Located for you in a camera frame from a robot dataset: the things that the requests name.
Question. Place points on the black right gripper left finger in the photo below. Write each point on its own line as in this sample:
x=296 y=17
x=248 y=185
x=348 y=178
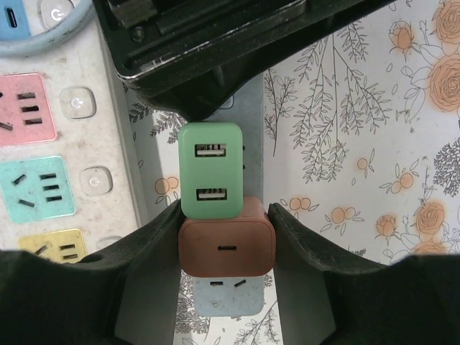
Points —
x=72 y=298

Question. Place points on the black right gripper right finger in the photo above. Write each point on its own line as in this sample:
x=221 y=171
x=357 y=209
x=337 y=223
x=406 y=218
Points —
x=388 y=302

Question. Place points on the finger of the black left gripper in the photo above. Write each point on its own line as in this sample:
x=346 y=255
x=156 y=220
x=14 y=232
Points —
x=258 y=54
x=179 y=93

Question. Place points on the green charger plug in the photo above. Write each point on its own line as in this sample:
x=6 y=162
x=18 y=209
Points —
x=212 y=172

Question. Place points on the white multi-colour socket power strip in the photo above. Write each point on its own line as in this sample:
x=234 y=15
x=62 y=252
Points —
x=104 y=143

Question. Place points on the brown charger plug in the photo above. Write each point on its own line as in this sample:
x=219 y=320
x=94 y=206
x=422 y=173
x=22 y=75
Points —
x=201 y=248

